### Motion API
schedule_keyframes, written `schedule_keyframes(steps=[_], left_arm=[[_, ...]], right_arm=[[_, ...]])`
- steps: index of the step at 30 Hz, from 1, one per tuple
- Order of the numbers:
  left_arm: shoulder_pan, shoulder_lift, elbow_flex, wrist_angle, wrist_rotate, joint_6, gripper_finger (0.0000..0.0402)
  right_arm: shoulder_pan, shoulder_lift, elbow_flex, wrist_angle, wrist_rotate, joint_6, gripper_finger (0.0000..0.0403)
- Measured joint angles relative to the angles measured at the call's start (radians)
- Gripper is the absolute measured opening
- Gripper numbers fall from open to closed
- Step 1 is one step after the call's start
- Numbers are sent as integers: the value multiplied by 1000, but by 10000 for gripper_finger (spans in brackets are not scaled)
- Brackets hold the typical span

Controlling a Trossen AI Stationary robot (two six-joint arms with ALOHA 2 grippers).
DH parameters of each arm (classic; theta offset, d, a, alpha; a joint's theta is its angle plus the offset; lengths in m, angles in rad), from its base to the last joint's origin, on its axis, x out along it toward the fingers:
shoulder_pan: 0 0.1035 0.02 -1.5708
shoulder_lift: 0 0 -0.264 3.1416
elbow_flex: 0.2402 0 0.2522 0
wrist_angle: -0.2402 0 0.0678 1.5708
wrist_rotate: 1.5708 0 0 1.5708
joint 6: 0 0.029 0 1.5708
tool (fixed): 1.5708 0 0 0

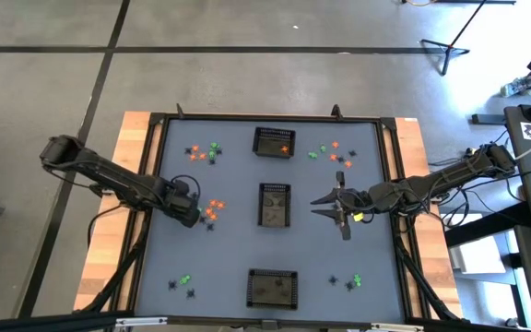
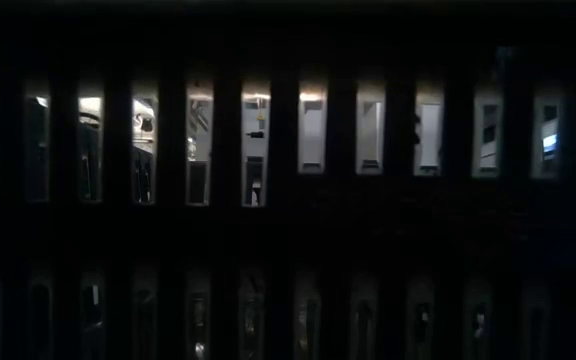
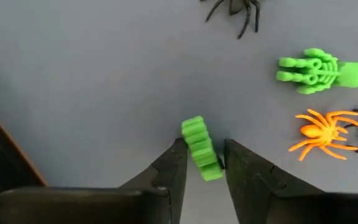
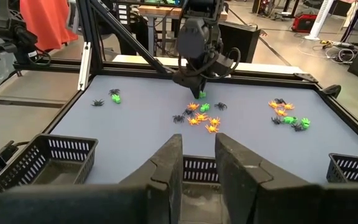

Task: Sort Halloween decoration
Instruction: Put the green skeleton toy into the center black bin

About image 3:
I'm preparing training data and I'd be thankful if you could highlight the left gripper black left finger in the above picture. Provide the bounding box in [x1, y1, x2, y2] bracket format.
[0, 138, 188, 224]

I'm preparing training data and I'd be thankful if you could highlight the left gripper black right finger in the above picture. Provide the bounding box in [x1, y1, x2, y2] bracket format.
[224, 139, 358, 224]

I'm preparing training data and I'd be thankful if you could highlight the orange plastic toy spider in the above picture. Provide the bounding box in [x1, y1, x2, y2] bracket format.
[288, 108, 358, 162]

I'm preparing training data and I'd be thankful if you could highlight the green plastic skeleton hand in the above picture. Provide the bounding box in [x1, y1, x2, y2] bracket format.
[275, 47, 358, 95]
[181, 116, 224, 182]

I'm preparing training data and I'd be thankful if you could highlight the grey table mat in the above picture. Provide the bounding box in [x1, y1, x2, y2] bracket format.
[0, 0, 358, 224]

